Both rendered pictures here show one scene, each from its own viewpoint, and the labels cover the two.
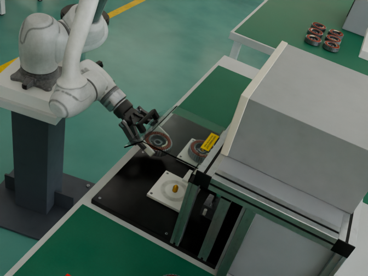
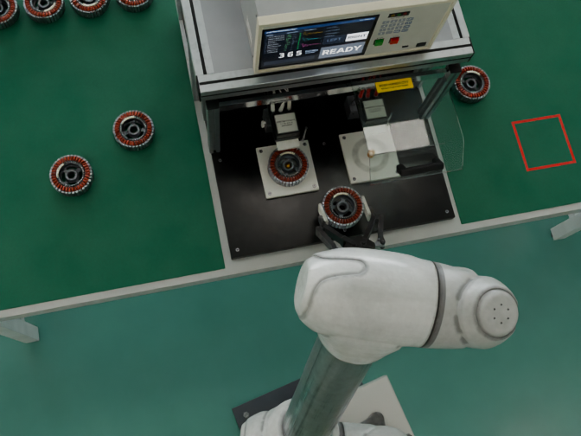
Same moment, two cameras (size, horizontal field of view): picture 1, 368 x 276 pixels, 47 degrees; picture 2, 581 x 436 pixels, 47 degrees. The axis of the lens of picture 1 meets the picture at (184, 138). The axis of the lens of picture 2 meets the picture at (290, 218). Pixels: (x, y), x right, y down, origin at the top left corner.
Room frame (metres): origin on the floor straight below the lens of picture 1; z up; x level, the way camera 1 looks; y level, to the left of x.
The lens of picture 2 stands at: (1.76, 0.41, 2.51)
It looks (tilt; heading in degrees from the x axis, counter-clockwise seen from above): 73 degrees down; 224
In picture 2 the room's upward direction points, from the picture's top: 19 degrees clockwise
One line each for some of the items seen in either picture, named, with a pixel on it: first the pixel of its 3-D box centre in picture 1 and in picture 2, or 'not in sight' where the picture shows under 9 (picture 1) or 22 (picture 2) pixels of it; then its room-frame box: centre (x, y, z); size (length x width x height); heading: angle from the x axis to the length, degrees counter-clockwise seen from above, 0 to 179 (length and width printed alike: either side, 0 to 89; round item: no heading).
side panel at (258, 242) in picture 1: (275, 264); not in sight; (0.78, -0.35, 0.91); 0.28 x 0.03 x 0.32; 74
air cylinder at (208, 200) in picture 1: (211, 205); (360, 105); (1.05, -0.16, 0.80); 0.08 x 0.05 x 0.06; 164
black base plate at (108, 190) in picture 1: (190, 177); (327, 159); (1.20, -0.07, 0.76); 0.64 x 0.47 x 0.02; 164
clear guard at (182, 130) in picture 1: (188, 143); (403, 112); (1.06, -0.02, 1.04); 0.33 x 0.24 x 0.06; 74
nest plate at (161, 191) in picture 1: (174, 191); (370, 155); (1.09, -0.02, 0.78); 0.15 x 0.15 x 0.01; 74
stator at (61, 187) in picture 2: not in sight; (72, 176); (1.86, -0.32, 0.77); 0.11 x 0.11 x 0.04
